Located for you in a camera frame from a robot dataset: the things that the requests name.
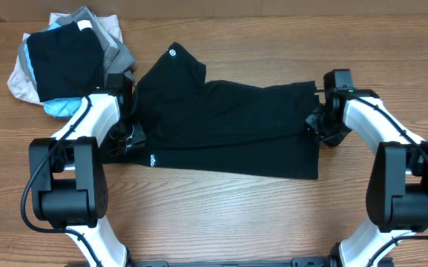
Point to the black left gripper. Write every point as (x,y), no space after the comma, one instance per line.
(138,139)

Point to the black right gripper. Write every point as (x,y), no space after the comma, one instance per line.
(332,140)

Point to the black t-shirt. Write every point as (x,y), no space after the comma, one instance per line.
(224,126)

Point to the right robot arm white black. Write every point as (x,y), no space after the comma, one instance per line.
(397,193)

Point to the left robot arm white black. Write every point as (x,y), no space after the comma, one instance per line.
(67,192)

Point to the folded light blue shirt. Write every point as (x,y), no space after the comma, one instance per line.
(50,59)

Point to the folded grey shirt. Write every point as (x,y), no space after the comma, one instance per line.
(66,107)

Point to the folded black shirt on pile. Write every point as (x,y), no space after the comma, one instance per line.
(91,59)

